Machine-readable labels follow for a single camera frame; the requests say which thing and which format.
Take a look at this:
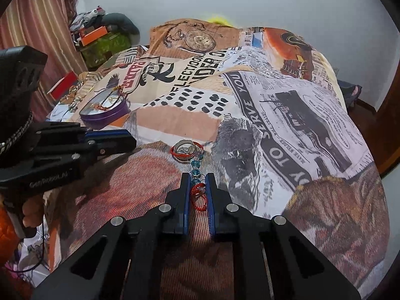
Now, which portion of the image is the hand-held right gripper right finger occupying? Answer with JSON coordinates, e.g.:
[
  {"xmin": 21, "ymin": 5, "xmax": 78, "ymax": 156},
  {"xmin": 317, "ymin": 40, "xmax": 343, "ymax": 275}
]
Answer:
[{"xmin": 204, "ymin": 172, "xmax": 361, "ymax": 300}]

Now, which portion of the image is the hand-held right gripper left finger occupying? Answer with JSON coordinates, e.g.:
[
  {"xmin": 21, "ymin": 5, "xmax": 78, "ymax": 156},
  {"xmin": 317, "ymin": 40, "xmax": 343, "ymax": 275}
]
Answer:
[{"xmin": 31, "ymin": 172, "xmax": 192, "ymax": 300}]

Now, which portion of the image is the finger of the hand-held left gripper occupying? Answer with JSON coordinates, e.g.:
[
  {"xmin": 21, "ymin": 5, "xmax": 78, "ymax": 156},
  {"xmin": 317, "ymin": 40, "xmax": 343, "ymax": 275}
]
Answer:
[
  {"xmin": 29, "ymin": 122, "xmax": 133, "ymax": 151},
  {"xmin": 31, "ymin": 136, "xmax": 137, "ymax": 171}
]

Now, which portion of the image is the blue beaded red bracelet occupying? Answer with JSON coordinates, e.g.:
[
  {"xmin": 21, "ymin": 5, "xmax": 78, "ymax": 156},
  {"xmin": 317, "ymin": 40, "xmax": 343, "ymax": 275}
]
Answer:
[{"xmin": 189, "ymin": 158, "xmax": 209, "ymax": 212}]

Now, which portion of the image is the purple heart-shaped jewelry box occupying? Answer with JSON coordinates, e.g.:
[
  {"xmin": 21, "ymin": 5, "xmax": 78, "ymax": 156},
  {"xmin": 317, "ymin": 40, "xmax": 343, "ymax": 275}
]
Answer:
[{"xmin": 79, "ymin": 92, "xmax": 130, "ymax": 130}]

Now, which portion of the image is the brown braided bracelet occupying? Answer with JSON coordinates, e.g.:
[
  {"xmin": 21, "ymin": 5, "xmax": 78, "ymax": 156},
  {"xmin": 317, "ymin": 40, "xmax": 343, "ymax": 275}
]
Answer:
[{"xmin": 90, "ymin": 95, "xmax": 124, "ymax": 112}]

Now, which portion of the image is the red string bracelet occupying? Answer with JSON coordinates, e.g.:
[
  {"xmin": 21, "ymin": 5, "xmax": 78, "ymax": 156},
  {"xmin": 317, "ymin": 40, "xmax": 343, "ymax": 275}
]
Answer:
[{"xmin": 169, "ymin": 142, "xmax": 205, "ymax": 160}]

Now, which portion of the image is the person's left forearm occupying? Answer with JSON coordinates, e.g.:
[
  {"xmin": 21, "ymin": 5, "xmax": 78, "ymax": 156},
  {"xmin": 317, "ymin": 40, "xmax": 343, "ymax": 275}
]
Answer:
[{"xmin": 0, "ymin": 194, "xmax": 24, "ymax": 269}]

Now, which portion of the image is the person's left hand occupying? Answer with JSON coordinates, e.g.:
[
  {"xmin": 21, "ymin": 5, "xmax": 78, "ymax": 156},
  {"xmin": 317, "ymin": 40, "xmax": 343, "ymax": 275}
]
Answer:
[{"xmin": 22, "ymin": 194, "xmax": 44, "ymax": 228}]

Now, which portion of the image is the red box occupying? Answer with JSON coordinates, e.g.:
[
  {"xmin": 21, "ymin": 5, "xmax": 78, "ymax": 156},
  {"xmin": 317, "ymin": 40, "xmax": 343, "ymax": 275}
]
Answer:
[{"xmin": 47, "ymin": 71, "xmax": 79, "ymax": 101}]

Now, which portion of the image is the striped brown curtain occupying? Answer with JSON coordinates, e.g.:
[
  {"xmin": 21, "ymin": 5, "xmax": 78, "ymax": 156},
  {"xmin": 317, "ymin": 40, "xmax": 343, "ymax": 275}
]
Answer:
[{"xmin": 0, "ymin": 0, "xmax": 89, "ymax": 122}]

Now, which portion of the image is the orange box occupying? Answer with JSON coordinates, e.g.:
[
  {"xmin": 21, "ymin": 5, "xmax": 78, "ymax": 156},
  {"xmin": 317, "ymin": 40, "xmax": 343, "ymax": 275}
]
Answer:
[{"xmin": 79, "ymin": 26, "xmax": 108, "ymax": 46}]

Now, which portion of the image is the printed blanket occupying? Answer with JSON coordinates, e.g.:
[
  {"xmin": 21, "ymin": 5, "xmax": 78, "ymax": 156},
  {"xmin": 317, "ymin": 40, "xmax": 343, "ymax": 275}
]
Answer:
[{"xmin": 44, "ymin": 19, "xmax": 391, "ymax": 300}]

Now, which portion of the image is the pile of clothes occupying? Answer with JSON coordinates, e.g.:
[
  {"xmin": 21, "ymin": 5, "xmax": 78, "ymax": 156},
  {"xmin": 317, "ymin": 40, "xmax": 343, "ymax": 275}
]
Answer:
[{"xmin": 69, "ymin": 6, "xmax": 108, "ymax": 33}]

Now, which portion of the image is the yellow curved tube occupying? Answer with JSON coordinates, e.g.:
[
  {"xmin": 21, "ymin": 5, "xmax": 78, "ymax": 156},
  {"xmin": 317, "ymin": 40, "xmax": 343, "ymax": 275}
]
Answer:
[{"xmin": 204, "ymin": 14, "xmax": 235, "ymax": 27}]

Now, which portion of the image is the dark cloth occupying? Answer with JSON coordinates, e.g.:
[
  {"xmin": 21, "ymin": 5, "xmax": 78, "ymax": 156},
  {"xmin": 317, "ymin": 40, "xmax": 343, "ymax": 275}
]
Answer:
[{"xmin": 337, "ymin": 79, "xmax": 363, "ymax": 110}]

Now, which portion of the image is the wooden door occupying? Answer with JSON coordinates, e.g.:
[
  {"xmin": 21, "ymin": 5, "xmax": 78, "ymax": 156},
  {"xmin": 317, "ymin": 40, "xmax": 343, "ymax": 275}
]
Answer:
[{"xmin": 373, "ymin": 65, "xmax": 400, "ymax": 182}]

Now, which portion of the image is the silver braided cable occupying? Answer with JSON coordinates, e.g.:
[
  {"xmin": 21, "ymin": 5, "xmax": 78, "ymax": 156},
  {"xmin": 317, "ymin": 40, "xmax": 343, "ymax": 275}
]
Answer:
[{"xmin": 0, "ymin": 112, "xmax": 34, "ymax": 157}]

